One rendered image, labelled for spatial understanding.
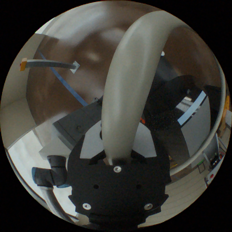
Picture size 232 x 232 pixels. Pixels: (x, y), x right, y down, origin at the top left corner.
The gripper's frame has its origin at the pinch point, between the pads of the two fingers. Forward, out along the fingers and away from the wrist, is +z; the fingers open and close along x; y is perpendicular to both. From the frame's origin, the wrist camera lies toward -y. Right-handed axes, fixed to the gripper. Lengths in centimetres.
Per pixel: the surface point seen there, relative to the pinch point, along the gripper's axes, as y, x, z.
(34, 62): -54, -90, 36
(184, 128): 14.8, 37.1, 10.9
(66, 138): 27, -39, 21
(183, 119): 10.4, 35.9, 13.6
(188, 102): 1.1, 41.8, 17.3
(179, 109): 6.3, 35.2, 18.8
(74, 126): 26, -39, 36
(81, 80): -14, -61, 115
